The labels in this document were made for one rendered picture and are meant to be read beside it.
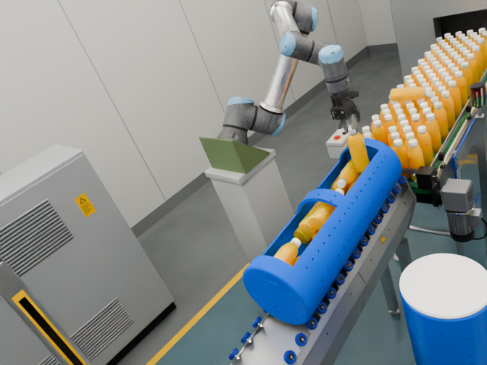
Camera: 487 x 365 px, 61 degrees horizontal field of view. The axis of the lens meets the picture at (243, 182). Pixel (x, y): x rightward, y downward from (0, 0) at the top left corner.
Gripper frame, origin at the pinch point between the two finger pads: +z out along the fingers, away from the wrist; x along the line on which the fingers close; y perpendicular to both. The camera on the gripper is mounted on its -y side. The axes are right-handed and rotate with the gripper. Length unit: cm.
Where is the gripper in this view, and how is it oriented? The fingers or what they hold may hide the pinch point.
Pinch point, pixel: (352, 129)
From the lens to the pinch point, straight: 187.4
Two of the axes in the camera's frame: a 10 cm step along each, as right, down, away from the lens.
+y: -5.8, 5.8, -5.7
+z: 3.4, 8.1, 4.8
